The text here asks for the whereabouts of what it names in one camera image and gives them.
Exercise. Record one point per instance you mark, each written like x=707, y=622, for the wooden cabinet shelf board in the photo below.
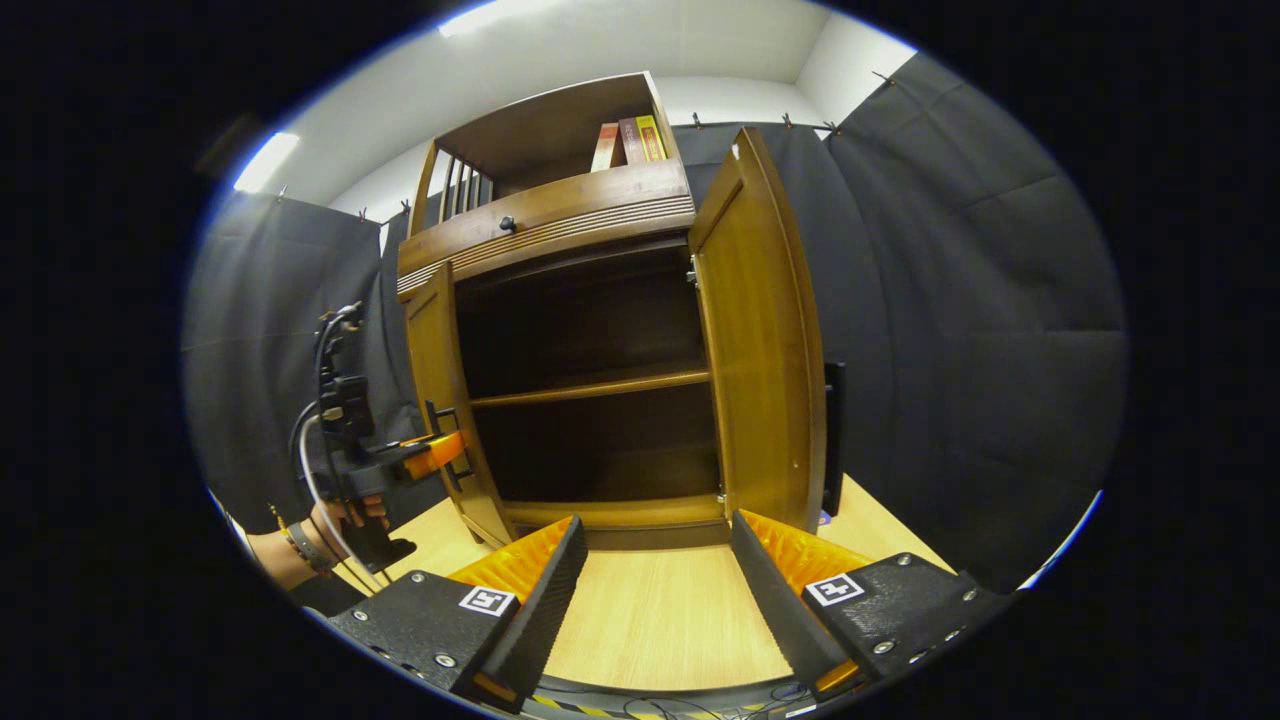
x=590, y=385

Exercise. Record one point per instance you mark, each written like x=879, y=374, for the wooden cabinet drawer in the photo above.
x=600, y=205

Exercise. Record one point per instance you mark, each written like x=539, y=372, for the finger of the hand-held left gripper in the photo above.
x=440, y=455

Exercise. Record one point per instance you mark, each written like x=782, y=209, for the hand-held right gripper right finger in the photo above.
x=785, y=610

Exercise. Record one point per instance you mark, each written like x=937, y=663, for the dark red book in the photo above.
x=632, y=142

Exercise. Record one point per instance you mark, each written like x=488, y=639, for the small ceiling light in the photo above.
x=266, y=162

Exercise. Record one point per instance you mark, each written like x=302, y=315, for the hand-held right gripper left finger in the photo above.
x=535, y=600

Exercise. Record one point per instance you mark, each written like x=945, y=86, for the black backdrop cloth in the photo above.
x=980, y=350

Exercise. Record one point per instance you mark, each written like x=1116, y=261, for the wooden double-door shoe cabinet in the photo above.
x=560, y=130

